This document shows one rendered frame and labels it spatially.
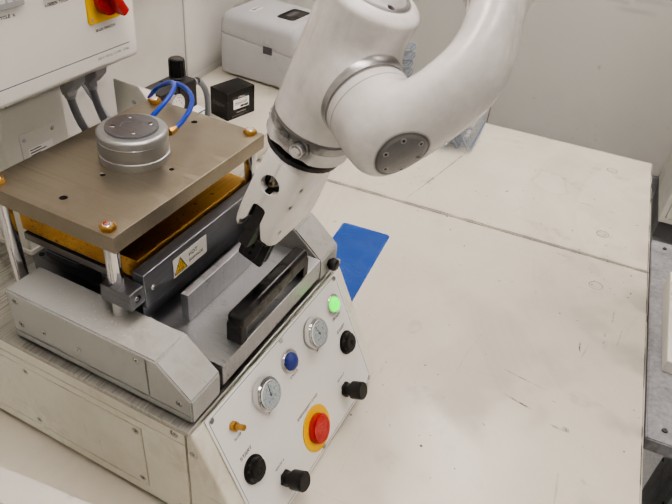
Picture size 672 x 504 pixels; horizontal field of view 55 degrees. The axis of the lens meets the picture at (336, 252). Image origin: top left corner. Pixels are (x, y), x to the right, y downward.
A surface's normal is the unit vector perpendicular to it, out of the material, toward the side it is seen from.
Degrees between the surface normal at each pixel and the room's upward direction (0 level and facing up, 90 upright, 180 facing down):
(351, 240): 0
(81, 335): 90
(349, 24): 91
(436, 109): 86
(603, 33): 90
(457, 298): 0
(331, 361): 65
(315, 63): 79
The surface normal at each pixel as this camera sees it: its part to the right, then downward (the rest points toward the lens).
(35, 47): 0.89, 0.33
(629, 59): -0.38, 0.53
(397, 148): 0.33, 0.72
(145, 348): 0.08, -0.80
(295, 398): 0.84, -0.04
